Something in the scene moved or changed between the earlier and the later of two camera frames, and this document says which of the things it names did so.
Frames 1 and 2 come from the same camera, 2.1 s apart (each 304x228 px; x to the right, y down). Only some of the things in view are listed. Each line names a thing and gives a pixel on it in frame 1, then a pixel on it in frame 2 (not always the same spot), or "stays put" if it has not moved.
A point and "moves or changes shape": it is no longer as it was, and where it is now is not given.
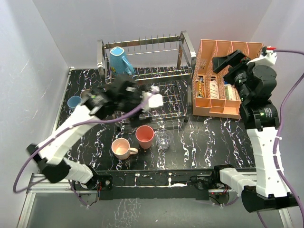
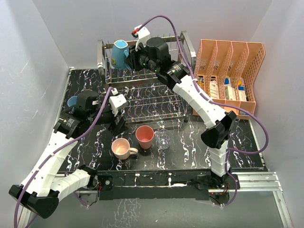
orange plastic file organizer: x=213 y=94 stays put
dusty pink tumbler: x=144 y=135 stays put
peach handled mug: x=121 y=149 stays put
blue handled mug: x=118 y=64 moves or changes shape
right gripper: x=233 y=59 to x=132 y=59
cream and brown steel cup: x=86 y=94 stays put
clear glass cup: x=163 y=137 stays put
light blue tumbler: x=73 y=101 stays put
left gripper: x=137 y=94 to x=120 y=126
